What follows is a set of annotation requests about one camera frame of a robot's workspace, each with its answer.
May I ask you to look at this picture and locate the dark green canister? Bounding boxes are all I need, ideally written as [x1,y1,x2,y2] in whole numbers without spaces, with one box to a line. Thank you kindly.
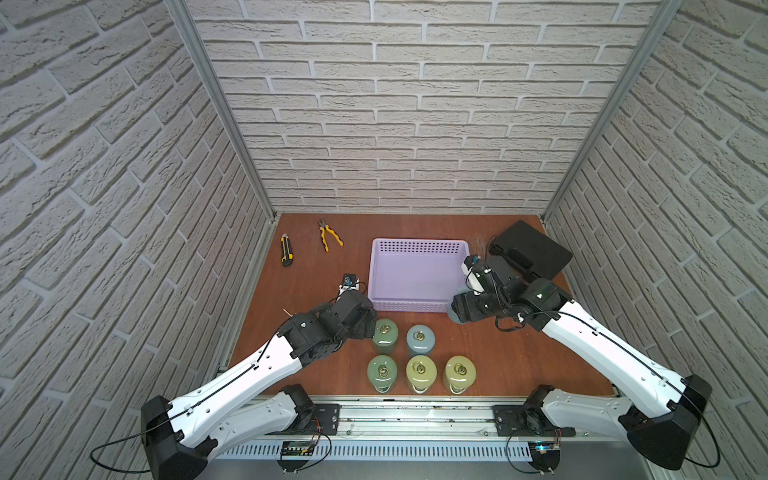
[372,318,399,355]
[366,355,398,394]

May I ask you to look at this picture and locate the light blue canister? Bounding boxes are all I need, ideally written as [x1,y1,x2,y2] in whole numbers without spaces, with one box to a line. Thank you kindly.
[447,287,474,324]
[406,324,436,357]

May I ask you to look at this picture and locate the yellow-green canister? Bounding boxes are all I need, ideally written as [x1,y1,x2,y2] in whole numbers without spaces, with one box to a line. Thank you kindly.
[405,355,438,395]
[442,355,477,395]

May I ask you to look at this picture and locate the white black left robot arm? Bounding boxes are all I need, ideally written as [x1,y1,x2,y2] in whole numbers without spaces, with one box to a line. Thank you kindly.
[141,289,377,479]

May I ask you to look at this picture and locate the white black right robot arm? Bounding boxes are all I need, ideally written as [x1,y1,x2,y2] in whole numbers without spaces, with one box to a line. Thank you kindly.
[450,264,712,470]

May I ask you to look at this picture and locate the lilac perforated plastic basket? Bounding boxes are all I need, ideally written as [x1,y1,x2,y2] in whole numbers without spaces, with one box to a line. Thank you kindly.
[367,238,469,313]

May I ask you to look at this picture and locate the black plastic tool case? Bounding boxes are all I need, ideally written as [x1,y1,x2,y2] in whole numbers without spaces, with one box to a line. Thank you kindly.
[489,221,573,282]

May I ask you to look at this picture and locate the yellow black utility knife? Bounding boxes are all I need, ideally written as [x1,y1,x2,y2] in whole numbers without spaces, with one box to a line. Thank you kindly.
[280,234,294,267]

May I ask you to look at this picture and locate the yellow black pliers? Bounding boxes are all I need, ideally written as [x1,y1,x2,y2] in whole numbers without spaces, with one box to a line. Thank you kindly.
[318,219,345,254]

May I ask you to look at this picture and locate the left controller board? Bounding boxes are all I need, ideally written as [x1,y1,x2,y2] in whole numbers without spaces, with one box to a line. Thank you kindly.
[277,440,317,473]

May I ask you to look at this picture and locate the controller board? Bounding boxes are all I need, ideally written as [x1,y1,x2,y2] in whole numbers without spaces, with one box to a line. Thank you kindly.
[277,440,317,473]
[528,442,561,474]

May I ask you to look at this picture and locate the right controller board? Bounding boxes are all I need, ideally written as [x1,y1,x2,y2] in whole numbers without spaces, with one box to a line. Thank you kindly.
[528,442,561,474]

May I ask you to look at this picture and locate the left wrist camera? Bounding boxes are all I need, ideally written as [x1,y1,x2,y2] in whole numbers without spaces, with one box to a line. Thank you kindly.
[339,273,361,295]

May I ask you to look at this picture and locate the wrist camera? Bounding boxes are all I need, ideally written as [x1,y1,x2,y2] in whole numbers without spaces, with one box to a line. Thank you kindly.
[462,255,494,295]
[339,273,361,295]

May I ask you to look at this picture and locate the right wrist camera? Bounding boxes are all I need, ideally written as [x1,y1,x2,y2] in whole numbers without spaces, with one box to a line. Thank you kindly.
[462,255,494,295]

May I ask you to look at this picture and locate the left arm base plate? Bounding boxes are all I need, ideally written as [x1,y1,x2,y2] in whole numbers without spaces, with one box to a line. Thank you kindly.
[273,403,340,437]

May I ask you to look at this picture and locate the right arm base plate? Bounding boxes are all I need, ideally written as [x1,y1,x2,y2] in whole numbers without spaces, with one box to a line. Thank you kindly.
[491,405,576,438]

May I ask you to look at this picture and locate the aluminium frame post right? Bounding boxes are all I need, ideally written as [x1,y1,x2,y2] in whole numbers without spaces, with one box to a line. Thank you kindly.
[540,0,684,224]

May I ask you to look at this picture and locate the aluminium frame post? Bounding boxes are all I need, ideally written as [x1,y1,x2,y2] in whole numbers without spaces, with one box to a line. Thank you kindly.
[540,0,684,224]
[166,0,277,223]

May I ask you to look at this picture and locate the aluminium frame post left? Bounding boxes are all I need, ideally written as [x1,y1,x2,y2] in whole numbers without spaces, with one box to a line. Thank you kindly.
[166,0,277,223]

